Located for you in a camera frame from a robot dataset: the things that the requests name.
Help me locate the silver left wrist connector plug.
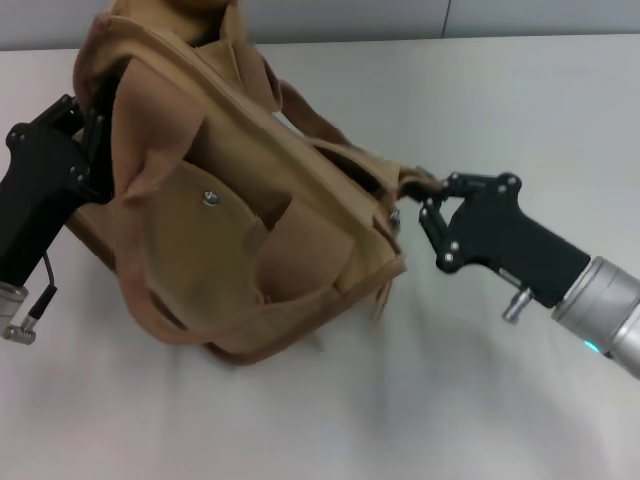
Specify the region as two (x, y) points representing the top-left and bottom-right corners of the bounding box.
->
(1, 251), (60, 345)

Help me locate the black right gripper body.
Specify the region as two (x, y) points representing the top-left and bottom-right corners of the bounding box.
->
(434, 171), (592, 310)

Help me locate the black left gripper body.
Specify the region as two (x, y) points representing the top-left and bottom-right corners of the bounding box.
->
(0, 122), (90, 287)

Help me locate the silver right wrist connector plug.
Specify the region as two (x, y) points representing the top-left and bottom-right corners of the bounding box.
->
(501, 288), (535, 323)

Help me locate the khaki canvas food bag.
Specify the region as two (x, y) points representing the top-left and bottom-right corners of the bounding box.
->
(64, 0), (447, 370)

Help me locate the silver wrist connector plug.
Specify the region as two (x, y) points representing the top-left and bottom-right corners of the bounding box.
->
(501, 288), (535, 323)
(1, 251), (60, 345)

